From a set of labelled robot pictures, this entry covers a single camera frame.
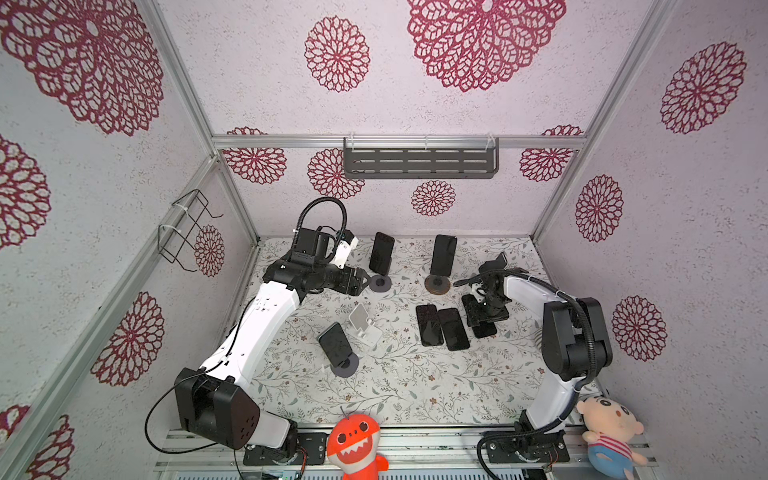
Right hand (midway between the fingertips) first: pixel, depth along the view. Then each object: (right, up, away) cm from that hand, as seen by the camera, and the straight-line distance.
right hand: (482, 316), depth 95 cm
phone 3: (-5, +2, -9) cm, 11 cm away
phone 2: (-12, +20, +2) cm, 23 cm away
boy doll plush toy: (+22, -23, -24) cm, 40 cm away
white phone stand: (-37, -4, -3) cm, 37 cm away
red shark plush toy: (-39, -25, -28) cm, 54 cm away
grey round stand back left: (-33, +10, +11) cm, 36 cm away
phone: (-32, +20, +2) cm, 38 cm away
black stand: (+8, +17, +7) cm, 20 cm away
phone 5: (-44, -4, -17) cm, 48 cm away
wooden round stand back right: (-12, +9, +11) cm, 19 cm away
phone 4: (-9, -5, +3) cm, 10 cm away
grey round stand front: (-42, -14, -8) cm, 45 cm away
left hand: (-39, +12, -17) cm, 44 cm away
